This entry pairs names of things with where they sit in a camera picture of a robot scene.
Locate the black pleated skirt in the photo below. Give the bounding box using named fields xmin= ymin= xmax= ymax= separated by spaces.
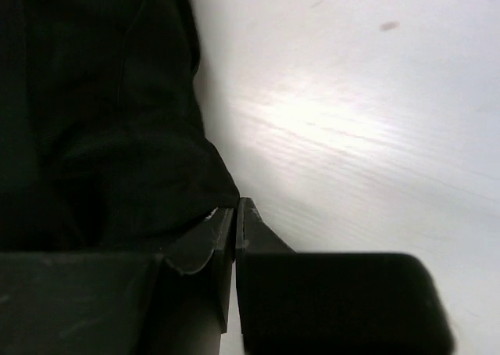
xmin=1 ymin=0 xmax=239 ymax=251

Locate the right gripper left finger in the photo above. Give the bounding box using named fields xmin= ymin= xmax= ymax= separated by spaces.
xmin=1 ymin=209 xmax=234 ymax=354

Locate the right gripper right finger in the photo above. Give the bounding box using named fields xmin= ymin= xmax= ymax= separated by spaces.
xmin=236 ymin=198 xmax=455 ymax=354

